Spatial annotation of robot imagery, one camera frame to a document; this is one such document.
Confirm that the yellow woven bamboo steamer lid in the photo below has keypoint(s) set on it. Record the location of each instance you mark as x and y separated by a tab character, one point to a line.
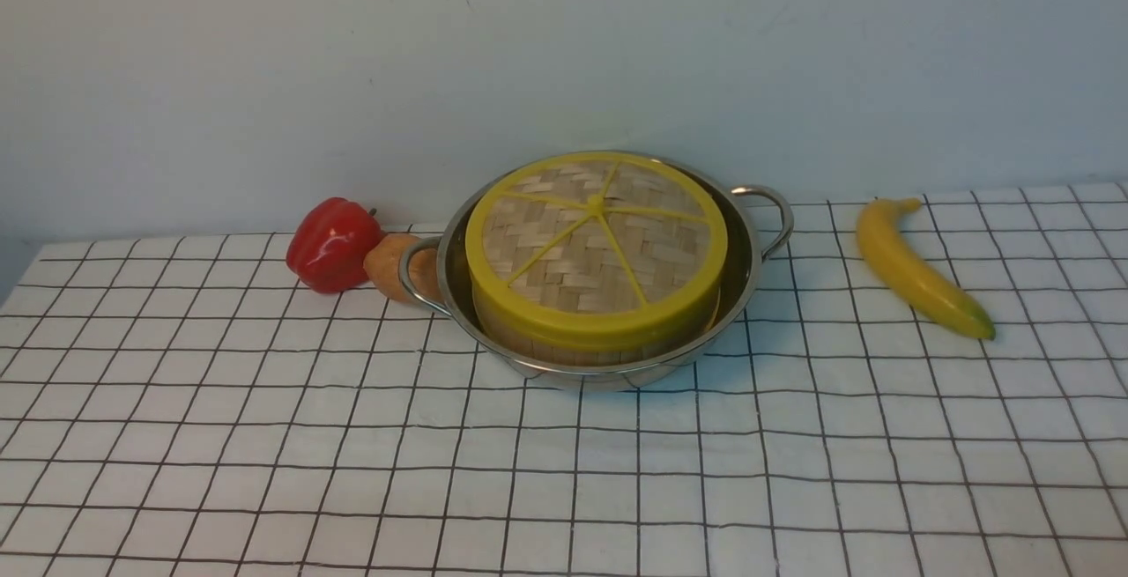
596	232

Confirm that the bamboo steamer basket yellow rim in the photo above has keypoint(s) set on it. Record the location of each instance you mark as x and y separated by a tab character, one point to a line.
595	339

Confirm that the stainless steel pot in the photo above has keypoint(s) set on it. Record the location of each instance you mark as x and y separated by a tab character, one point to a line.
759	221

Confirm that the red bell pepper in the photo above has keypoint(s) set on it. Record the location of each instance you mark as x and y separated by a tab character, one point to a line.
327	251

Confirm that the yellow banana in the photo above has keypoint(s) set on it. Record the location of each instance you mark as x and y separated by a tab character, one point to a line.
898	266

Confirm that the white grid tablecloth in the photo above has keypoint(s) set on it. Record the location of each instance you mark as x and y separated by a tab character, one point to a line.
181	407

